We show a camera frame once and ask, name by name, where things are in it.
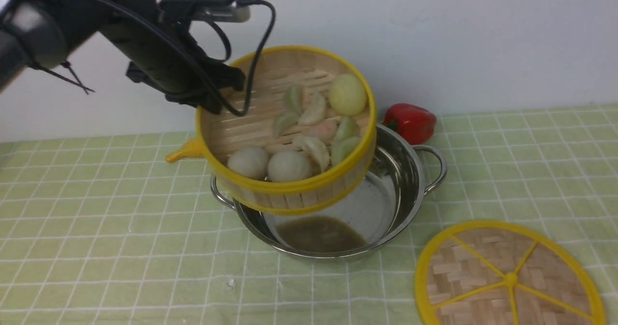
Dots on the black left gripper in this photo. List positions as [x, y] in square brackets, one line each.
[193, 79]

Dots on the bamboo steamer basket yellow rim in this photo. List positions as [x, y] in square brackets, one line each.
[220, 135]

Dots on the woven bamboo steamer lid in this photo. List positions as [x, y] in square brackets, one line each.
[487, 272]

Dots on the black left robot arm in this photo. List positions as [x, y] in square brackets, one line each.
[174, 46]

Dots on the stainless steel pot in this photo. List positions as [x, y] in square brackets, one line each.
[375, 212]

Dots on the yellow banana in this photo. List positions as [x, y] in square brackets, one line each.
[190, 149]

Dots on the green dumpling left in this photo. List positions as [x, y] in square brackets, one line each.
[293, 99]

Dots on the green dumpling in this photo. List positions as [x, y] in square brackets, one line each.
[293, 99]
[345, 140]

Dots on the white round bun left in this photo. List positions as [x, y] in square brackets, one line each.
[250, 162]

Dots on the white round bun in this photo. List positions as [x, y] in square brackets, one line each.
[288, 166]
[250, 162]

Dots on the white dumpling upper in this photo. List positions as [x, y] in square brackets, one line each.
[315, 112]

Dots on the white dumpling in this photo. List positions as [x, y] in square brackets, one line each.
[315, 112]
[315, 149]

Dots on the white round bun right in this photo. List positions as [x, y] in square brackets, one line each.
[288, 166]

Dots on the white dumpling lower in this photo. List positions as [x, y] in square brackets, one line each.
[315, 149]

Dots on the pink dumpling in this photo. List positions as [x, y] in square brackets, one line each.
[324, 131]

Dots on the green checkered tablecloth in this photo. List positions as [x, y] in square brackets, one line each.
[103, 231]

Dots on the yellowish round bun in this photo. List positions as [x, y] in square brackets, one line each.
[347, 95]

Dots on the green dumpling right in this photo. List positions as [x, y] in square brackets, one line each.
[345, 140]

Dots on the red bell pepper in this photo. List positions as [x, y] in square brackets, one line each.
[413, 123]

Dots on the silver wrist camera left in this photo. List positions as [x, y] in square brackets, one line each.
[218, 11]

